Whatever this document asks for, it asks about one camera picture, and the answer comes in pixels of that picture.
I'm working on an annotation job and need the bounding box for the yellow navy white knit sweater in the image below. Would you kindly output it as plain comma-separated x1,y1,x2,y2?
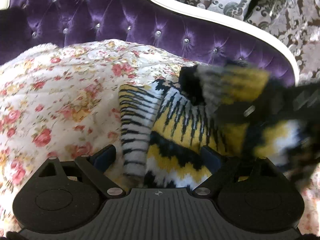
118,60,319,190

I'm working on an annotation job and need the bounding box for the grey damask curtain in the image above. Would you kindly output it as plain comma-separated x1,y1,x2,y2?
175,0,320,83

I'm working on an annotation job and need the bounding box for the floral quilted bedspread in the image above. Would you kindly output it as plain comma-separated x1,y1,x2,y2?
1,40,319,239

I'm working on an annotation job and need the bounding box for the purple tufted velvet headboard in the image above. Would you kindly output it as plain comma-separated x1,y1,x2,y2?
1,0,299,85

